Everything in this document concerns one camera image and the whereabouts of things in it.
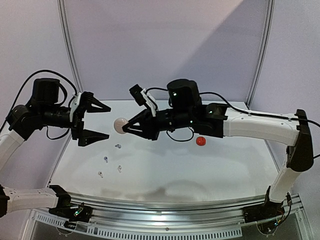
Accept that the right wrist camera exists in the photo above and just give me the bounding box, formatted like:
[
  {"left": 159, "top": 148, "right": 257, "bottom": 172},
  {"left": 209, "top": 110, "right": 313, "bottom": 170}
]
[{"left": 129, "top": 84, "right": 158, "bottom": 117}]

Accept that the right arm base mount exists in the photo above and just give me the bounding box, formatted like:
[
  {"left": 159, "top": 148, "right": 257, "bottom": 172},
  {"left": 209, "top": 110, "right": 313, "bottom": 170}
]
[{"left": 242, "top": 201, "right": 285, "bottom": 223}]

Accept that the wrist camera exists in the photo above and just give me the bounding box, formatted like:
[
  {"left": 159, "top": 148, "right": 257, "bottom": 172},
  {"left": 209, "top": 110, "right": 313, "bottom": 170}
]
[
  {"left": 129, "top": 84, "right": 158, "bottom": 117},
  {"left": 69, "top": 91, "right": 96, "bottom": 123}
]

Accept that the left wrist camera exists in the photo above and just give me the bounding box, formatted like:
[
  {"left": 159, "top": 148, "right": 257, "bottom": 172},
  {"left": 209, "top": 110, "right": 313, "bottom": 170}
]
[{"left": 69, "top": 91, "right": 96, "bottom": 123}]

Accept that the left aluminium corner post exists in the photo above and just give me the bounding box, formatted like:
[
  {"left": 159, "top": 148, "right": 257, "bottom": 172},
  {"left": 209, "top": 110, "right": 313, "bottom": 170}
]
[{"left": 57, "top": 0, "right": 84, "bottom": 92}]

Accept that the red earbud charging case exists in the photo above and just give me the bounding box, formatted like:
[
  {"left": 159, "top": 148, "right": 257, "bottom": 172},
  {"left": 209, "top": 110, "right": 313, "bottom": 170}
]
[{"left": 196, "top": 136, "right": 206, "bottom": 146}]

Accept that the right aluminium corner post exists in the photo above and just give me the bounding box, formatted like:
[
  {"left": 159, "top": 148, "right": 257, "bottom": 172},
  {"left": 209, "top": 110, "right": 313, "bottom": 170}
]
[{"left": 245, "top": 0, "right": 275, "bottom": 109}]

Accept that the pink-white earbud charging case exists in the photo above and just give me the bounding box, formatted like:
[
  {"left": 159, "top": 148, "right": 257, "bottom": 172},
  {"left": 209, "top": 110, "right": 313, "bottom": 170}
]
[{"left": 113, "top": 117, "right": 128, "bottom": 135}]

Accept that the aluminium corner post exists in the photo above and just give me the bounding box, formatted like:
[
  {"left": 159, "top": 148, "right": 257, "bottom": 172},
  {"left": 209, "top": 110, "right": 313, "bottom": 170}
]
[
  {"left": 245, "top": 0, "right": 275, "bottom": 109},
  {"left": 57, "top": 0, "right": 84, "bottom": 92}
]

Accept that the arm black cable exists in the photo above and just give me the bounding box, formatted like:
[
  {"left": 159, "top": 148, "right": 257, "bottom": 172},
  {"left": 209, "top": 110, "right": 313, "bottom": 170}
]
[
  {"left": 144, "top": 86, "right": 320, "bottom": 161},
  {"left": 0, "top": 69, "right": 78, "bottom": 141}
]

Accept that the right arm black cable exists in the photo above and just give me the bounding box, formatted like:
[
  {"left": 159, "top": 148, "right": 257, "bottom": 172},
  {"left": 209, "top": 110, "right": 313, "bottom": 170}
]
[{"left": 144, "top": 86, "right": 320, "bottom": 161}]

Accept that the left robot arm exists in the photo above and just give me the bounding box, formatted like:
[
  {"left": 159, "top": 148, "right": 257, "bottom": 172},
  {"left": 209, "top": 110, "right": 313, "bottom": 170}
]
[{"left": 0, "top": 78, "right": 111, "bottom": 223}]

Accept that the aluminium front rail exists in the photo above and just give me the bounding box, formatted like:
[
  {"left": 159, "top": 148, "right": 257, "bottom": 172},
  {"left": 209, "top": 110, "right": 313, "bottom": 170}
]
[{"left": 29, "top": 192, "right": 308, "bottom": 238}]

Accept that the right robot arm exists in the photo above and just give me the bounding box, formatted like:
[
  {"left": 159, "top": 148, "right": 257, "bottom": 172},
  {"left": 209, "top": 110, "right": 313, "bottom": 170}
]
[{"left": 122, "top": 79, "right": 314, "bottom": 218}]

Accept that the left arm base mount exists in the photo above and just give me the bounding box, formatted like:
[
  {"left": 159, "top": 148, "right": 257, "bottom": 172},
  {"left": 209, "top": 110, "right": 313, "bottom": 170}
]
[{"left": 48, "top": 202, "right": 93, "bottom": 223}]

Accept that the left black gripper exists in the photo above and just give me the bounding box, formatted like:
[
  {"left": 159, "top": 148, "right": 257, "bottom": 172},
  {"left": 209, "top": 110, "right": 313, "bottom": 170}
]
[{"left": 40, "top": 94, "right": 111, "bottom": 146}]

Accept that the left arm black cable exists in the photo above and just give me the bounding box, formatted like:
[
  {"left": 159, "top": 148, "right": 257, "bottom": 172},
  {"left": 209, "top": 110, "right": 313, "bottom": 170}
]
[{"left": 0, "top": 69, "right": 78, "bottom": 141}]

